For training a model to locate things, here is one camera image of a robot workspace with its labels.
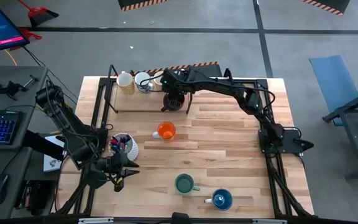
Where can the grey metal rod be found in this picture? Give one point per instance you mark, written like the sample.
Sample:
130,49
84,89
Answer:
30,81

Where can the red black broom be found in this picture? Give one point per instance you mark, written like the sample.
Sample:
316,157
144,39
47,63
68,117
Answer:
42,14

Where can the black metal table frame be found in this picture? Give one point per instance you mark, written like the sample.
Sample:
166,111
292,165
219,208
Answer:
274,186

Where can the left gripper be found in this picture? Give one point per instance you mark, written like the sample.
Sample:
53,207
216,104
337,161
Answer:
110,169

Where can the red floral mug yellow rim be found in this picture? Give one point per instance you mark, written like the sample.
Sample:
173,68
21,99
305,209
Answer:
158,81

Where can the blue floor mat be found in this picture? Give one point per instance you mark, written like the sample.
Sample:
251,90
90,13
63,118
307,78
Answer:
334,84

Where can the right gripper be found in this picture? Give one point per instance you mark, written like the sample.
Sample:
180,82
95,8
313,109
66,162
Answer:
177,81

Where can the black marker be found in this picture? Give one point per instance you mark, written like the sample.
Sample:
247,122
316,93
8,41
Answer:
127,139

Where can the black device on desk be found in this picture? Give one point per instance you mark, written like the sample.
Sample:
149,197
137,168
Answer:
8,88

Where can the blue striped white mug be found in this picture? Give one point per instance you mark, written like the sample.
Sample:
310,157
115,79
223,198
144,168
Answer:
142,79

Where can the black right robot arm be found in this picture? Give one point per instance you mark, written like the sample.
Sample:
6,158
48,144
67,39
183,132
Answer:
228,88

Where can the white textured pen holder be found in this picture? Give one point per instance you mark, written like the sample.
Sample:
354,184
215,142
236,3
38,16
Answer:
133,149

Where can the white printed box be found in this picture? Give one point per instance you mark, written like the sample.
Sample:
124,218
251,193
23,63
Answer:
52,161

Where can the black armrest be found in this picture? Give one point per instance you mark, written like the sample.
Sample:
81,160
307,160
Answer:
42,145

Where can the orange and white mug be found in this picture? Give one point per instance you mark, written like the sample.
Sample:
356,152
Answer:
166,130

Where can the grey desk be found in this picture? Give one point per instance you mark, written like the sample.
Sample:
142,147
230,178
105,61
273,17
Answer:
8,161

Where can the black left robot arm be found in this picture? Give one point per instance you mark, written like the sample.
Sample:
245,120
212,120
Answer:
70,124

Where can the wooden shelf riser black legs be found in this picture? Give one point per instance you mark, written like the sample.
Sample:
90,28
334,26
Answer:
135,102

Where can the mint green faceted mug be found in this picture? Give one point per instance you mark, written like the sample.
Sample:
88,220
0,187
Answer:
184,184

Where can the yellow dotted white mug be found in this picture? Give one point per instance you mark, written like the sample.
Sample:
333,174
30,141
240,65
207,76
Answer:
124,79

